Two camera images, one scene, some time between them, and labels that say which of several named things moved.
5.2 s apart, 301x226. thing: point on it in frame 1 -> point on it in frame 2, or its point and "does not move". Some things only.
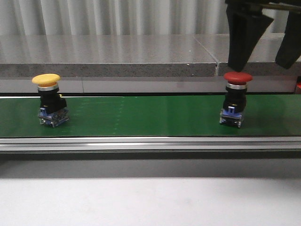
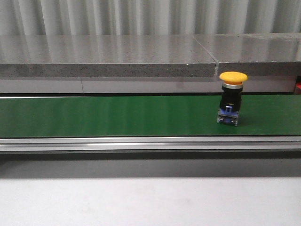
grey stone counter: x=174 y=63 does not move
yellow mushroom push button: x=53 y=109 -> x=231 y=97
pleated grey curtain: x=119 y=17 does not move
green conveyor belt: x=270 y=123 does not move
